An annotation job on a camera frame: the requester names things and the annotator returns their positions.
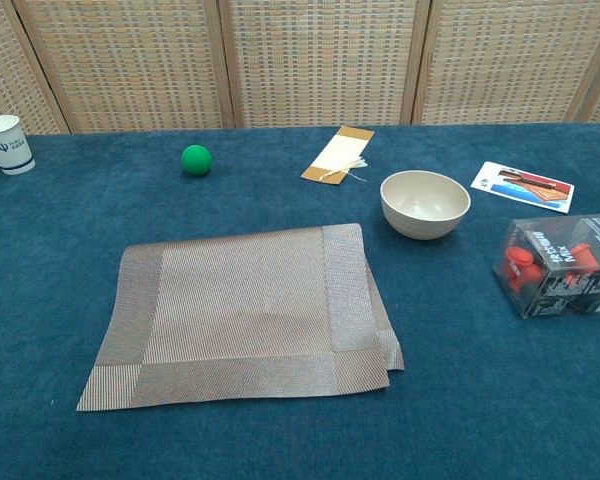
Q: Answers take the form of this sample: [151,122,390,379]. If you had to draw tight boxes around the brown woven placemat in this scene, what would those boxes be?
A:
[75,223,406,413]

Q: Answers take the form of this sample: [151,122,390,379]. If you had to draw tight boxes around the beige round bowl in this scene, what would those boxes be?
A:
[379,170,472,241]

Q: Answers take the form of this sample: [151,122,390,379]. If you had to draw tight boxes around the brown white paper sleeve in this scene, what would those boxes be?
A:
[300,125,376,186]

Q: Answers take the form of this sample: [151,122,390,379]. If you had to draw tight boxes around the green ball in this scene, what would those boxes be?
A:
[180,144,215,177]

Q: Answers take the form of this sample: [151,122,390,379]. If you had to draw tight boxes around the colourful printed card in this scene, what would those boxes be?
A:
[470,160,575,215]

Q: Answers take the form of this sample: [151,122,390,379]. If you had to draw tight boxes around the clear box with red items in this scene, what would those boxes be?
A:
[493,213,600,320]

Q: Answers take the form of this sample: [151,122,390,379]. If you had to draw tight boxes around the white paper cup blue logo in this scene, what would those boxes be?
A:
[0,114,37,176]

